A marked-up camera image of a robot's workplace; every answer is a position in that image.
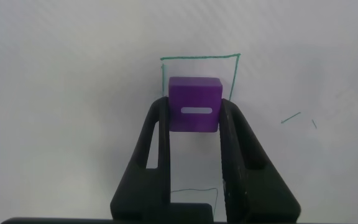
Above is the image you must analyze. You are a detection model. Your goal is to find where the purple I letter block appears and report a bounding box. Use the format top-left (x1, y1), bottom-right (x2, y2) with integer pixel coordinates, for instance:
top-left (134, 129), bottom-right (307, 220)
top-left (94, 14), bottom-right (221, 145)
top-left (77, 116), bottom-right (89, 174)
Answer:
top-left (168, 76), bottom-right (223, 134)

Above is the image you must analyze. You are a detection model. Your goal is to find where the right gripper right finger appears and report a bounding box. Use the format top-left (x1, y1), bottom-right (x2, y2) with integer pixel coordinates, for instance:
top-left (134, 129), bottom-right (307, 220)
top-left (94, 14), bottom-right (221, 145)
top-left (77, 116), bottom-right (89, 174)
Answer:
top-left (218, 98), bottom-right (302, 223)

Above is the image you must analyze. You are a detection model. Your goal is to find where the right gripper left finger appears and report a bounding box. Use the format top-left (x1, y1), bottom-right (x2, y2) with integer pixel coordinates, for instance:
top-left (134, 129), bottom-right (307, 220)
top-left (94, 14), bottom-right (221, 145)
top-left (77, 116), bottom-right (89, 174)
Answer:
top-left (109, 96), bottom-right (214, 222)

